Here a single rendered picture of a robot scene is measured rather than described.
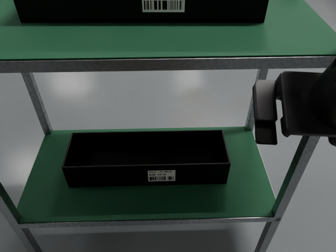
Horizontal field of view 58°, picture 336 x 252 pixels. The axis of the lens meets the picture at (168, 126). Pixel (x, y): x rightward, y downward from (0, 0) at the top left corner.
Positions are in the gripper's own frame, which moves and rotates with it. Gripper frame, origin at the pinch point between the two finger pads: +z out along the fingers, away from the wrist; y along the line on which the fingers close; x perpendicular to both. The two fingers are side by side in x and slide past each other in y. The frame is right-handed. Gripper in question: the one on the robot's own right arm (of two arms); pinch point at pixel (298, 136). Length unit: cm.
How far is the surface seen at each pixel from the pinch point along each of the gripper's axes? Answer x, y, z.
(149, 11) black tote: -36.9, 21.7, 19.6
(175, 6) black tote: -37.6, 15.8, 18.6
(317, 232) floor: 3, -52, 107
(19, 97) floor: -78, 119, 150
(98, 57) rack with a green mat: -20.8, 30.3, 15.5
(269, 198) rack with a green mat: -5, -20, 73
